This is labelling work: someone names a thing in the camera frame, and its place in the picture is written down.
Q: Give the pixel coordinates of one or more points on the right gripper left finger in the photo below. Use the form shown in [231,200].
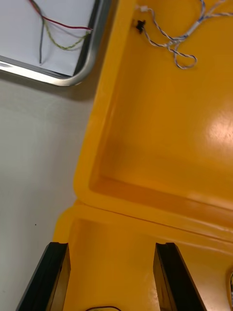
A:
[43,279]

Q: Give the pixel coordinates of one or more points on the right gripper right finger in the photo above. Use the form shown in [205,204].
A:
[174,279]

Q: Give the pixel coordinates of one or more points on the steel tray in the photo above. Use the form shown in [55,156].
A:
[97,43]

